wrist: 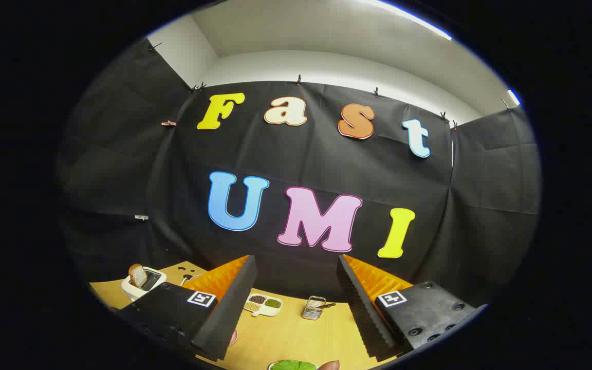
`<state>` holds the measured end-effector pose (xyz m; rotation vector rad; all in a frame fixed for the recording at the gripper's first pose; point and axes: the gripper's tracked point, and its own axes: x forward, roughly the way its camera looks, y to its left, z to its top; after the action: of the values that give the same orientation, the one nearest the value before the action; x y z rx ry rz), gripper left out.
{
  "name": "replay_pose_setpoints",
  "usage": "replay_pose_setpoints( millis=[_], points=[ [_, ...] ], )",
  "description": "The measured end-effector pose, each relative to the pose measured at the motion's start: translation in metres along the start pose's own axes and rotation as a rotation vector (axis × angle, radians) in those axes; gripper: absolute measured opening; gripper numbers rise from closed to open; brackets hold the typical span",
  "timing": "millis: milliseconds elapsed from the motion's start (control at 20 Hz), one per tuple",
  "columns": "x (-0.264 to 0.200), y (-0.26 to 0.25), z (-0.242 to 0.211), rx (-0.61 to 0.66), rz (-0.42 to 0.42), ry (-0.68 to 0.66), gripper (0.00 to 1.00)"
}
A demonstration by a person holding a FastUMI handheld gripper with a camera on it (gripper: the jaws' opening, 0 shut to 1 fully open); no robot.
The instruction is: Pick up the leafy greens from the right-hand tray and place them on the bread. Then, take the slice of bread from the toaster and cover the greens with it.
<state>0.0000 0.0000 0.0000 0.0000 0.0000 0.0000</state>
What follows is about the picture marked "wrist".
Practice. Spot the red clip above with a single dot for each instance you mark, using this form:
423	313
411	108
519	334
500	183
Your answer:
168	123

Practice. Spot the ceiling light strip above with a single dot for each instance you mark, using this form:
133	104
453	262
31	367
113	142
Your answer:
514	97

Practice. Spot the pile of yellow soybeans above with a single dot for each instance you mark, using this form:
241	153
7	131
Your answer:
251	307

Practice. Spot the pile of green beans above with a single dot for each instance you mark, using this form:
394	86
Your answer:
273	303

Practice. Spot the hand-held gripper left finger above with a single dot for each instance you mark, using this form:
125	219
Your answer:
229	308

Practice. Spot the black backdrop cloth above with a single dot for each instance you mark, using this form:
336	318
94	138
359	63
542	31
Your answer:
301	154

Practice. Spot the toasted white bread slice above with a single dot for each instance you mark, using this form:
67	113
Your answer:
137	276

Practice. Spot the small white plate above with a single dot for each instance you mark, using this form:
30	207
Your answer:
270	366

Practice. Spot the pile of dark red beans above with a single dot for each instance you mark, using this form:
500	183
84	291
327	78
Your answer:
257	299

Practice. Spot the white divided tray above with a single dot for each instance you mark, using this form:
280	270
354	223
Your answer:
266	310

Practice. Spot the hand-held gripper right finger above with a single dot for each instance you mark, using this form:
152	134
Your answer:
363	308

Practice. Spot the white toaster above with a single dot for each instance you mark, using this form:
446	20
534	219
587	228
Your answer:
130	291

